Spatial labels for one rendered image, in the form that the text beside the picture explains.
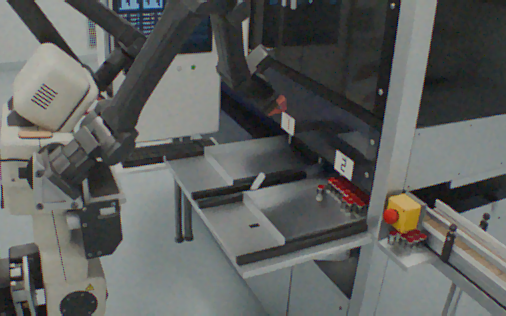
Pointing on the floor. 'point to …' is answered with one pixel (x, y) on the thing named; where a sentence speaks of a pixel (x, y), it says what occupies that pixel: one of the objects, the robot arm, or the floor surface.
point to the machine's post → (394, 144)
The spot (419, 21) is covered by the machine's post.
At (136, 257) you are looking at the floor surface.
